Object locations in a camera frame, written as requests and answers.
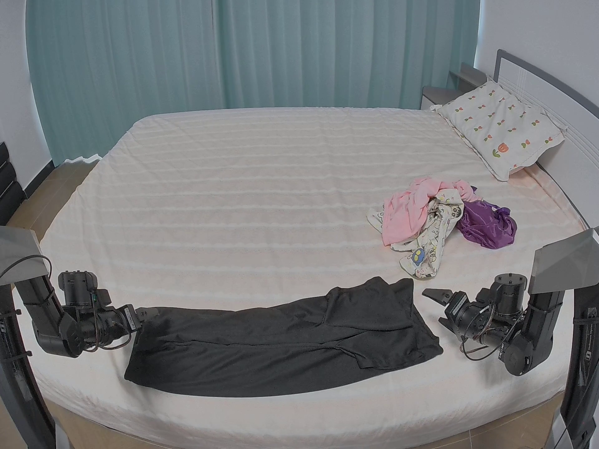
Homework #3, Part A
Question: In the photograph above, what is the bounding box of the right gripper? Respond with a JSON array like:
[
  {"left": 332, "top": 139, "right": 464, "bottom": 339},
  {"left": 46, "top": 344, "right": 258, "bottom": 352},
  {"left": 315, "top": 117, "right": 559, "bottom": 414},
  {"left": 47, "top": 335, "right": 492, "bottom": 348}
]
[{"left": 422, "top": 288, "right": 493, "bottom": 341}]

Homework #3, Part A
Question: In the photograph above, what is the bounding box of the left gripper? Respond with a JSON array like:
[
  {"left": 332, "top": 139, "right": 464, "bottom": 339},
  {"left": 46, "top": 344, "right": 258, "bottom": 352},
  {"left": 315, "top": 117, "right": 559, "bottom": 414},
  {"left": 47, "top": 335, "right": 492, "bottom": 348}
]
[{"left": 95, "top": 302, "right": 144, "bottom": 348}]

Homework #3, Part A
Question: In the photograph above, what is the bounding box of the black T-shirt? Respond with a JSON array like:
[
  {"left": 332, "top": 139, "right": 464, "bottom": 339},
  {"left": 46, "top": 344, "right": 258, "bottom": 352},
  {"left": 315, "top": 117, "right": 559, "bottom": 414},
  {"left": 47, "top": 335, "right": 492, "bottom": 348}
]
[{"left": 124, "top": 276, "right": 444, "bottom": 397}]

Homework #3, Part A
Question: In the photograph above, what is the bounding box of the white printed garment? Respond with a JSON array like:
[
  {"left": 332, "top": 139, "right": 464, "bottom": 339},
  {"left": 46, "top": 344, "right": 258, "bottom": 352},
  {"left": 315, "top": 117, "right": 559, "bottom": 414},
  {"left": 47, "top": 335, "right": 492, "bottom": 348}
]
[{"left": 367, "top": 192, "right": 466, "bottom": 280}]

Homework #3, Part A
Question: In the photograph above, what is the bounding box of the purple garment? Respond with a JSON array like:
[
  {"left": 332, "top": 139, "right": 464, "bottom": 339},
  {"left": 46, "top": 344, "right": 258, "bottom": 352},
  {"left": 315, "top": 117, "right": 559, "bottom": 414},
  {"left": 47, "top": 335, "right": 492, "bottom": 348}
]
[{"left": 456, "top": 186, "right": 518, "bottom": 250}]

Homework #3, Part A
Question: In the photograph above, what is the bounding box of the pink garment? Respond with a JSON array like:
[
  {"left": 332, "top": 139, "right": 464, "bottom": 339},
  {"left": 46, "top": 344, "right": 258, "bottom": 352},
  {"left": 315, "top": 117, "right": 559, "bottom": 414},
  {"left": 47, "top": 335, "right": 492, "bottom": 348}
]
[{"left": 381, "top": 178, "right": 478, "bottom": 247}]

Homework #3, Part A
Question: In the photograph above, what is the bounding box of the bed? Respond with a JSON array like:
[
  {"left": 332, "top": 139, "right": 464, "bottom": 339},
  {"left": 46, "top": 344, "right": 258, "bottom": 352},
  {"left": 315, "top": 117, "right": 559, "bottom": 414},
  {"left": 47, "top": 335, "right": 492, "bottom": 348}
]
[{"left": 28, "top": 49, "right": 599, "bottom": 438}]

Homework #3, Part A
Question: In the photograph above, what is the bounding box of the white printed pillow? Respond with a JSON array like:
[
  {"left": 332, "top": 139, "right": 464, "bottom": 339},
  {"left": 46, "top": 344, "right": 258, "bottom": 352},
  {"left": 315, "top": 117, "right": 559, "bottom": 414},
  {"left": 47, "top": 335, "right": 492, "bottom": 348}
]
[{"left": 431, "top": 81, "right": 566, "bottom": 182}]

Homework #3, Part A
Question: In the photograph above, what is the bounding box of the black chest of drawers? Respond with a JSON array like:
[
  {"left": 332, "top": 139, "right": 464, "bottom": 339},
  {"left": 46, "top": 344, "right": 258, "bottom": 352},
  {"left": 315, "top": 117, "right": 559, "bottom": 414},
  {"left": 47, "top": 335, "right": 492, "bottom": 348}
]
[{"left": 0, "top": 142, "right": 26, "bottom": 214}]

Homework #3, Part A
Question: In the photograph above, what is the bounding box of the grey bedside table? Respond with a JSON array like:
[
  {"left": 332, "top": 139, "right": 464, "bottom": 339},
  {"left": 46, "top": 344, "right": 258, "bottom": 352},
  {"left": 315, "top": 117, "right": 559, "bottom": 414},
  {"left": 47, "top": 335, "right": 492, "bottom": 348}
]
[{"left": 422, "top": 62, "right": 489, "bottom": 110}]

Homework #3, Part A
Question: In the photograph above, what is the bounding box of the black cable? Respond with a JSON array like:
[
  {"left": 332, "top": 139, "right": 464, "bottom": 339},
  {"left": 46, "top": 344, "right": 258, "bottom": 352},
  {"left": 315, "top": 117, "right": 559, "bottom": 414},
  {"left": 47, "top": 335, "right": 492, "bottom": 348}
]
[
  {"left": 461, "top": 328, "right": 508, "bottom": 361},
  {"left": 0, "top": 254, "right": 53, "bottom": 280},
  {"left": 91, "top": 293, "right": 133, "bottom": 350}
]

